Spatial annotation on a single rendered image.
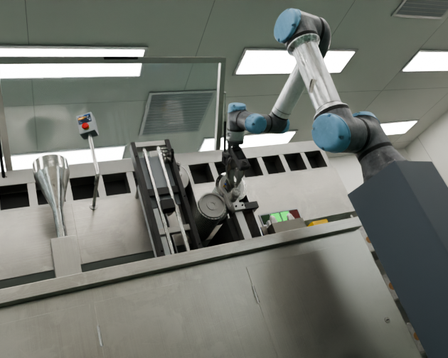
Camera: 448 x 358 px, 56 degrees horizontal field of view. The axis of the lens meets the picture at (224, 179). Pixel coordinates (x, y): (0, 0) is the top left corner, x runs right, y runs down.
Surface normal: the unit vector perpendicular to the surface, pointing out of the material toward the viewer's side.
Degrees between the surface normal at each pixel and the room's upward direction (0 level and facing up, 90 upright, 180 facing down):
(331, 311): 90
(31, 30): 180
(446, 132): 90
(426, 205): 90
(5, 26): 180
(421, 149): 90
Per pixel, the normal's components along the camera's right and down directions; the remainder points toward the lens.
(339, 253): 0.31, -0.51
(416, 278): -0.82, 0.01
